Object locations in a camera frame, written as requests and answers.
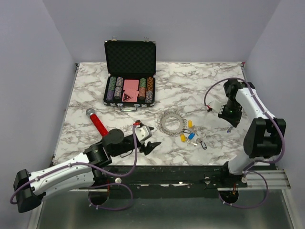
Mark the black key tag with key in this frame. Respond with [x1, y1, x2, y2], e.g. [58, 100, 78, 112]
[196, 138, 207, 150]

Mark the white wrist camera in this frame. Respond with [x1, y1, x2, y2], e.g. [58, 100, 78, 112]
[208, 100, 225, 113]
[135, 125, 152, 142]

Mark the yellow key tag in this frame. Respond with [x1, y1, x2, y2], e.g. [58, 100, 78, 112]
[188, 120, 193, 128]
[180, 134, 186, 142]

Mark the pink playing card deck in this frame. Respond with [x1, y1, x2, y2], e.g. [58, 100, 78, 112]
[123, 79, 139, 91]

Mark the red toy microphone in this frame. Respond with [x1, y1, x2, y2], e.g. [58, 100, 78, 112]
[86, 108, 108, 137]

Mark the aluminium frame rail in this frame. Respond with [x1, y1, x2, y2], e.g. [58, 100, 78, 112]
[38, 169, 292, 190]

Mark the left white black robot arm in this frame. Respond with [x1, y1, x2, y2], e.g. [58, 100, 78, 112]
[10, 122, 161, 213]

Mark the upper yellow key tag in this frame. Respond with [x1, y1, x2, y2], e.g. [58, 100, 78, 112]
[188, 120, 193, 128]

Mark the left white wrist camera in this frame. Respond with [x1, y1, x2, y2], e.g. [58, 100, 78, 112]
[135, 125, 152, 142]

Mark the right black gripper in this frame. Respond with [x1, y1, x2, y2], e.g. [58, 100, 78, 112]
[218, 98, 243, 127]

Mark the black mounting base rail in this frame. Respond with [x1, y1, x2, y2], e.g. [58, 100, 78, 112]
[89, 166, 275, 203]

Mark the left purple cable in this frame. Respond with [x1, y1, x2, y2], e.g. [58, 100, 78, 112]
[10, 123, 141, 211]

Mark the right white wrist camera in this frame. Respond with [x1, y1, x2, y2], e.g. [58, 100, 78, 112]
[208, 100, 225, 113]

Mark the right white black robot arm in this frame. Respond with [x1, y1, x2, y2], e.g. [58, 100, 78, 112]
[218, 78, 286, 187]

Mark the black poker chip case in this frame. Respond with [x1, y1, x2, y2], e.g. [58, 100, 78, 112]
[103, 39, 156, 111]

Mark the lower yellow key tag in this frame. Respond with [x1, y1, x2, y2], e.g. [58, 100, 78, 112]
[180, 134, 186, 142]

